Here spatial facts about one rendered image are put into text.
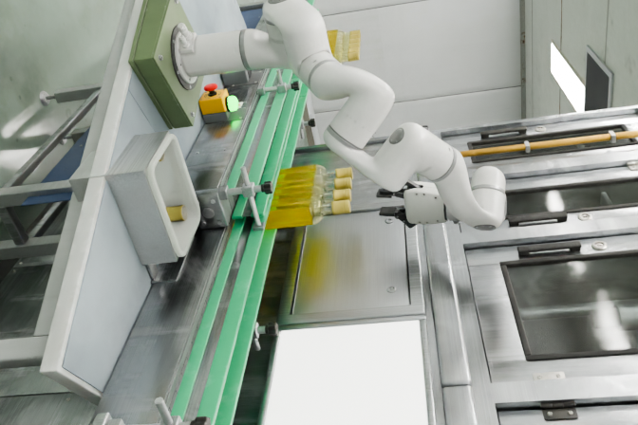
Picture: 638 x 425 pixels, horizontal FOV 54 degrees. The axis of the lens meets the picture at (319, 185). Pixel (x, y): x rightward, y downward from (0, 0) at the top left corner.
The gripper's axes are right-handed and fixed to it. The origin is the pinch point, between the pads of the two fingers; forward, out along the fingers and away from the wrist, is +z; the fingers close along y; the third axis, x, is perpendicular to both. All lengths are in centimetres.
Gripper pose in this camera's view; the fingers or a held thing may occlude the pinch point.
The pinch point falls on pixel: (385, 202)
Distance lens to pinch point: 155.9
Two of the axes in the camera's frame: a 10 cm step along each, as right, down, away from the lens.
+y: -1.8, -8.4, -5.2
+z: -9.3, -0.3, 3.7
